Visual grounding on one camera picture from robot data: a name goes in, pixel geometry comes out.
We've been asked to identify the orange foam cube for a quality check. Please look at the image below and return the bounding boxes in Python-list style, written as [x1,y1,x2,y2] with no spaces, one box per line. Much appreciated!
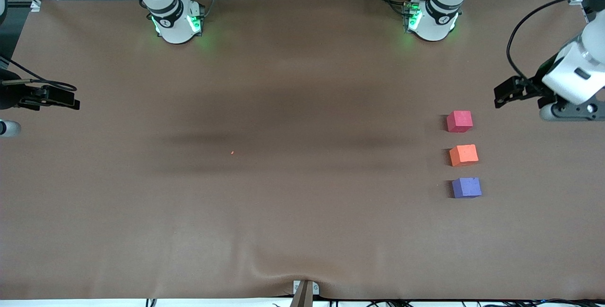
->
[449,144,479,167]

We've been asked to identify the red foam cube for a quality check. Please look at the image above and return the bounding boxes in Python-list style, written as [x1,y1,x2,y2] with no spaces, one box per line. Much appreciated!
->
[447,111,473,133]

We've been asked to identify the purple foam cube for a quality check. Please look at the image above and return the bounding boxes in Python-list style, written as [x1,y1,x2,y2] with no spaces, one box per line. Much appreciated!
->
[451,177,483,199]

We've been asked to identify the small green-lit circuit board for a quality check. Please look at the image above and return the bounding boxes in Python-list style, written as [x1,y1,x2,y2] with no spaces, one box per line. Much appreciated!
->
[402,1,417,33]

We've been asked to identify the brown table mat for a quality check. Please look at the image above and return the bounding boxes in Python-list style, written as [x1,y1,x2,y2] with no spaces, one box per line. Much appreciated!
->
[0,0,605,300]

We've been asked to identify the metal clamp bracket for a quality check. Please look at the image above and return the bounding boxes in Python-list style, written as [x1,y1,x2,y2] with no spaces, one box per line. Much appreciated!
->
[292,280,320,307]

